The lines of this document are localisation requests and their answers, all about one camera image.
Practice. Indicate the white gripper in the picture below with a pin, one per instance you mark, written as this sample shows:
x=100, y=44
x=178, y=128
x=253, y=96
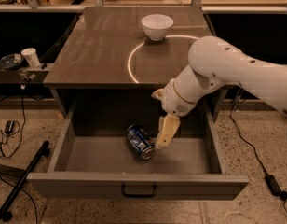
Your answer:
x=171, y=99

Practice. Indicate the blue pepsi can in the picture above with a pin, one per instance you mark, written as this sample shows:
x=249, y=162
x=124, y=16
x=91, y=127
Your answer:
x=141, y=142

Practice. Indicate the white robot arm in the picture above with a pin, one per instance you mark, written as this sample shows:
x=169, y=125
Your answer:
x=213, y=63

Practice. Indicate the grey cabinet counter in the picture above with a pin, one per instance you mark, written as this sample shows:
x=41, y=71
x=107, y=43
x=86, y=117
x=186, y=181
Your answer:
x=108, y=47

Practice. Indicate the grey open drawer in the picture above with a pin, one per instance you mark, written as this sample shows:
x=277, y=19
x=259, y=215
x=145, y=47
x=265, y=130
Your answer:
x=93, y=157

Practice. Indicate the white ceramic bowl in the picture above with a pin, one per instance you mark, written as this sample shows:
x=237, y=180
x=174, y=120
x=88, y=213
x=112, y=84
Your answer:
x=157, y=26

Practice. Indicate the black power adapter right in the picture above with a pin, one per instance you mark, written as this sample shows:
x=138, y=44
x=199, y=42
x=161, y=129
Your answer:
x=275, y=187

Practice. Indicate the black power adapter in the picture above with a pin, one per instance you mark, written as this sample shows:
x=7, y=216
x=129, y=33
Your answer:
x=9, y=127
x=275, y=187

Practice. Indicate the white paper cup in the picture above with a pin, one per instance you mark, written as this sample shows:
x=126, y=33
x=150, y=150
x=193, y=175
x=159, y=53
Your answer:
x=31, y=57

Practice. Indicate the black power adapter left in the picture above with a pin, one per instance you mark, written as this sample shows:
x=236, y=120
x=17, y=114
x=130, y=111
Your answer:
x=9, y=127

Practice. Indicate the dark blue plate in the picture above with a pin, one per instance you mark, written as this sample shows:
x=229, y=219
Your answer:
x=11, y=62

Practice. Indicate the black bar on floor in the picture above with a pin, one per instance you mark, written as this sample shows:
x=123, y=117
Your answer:
x=5, y=214

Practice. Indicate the black drawer handle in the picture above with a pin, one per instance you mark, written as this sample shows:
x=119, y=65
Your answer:
x=141, y=192

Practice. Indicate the metal shelf rail left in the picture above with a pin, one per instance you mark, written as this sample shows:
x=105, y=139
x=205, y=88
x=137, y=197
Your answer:
x=33, y=74

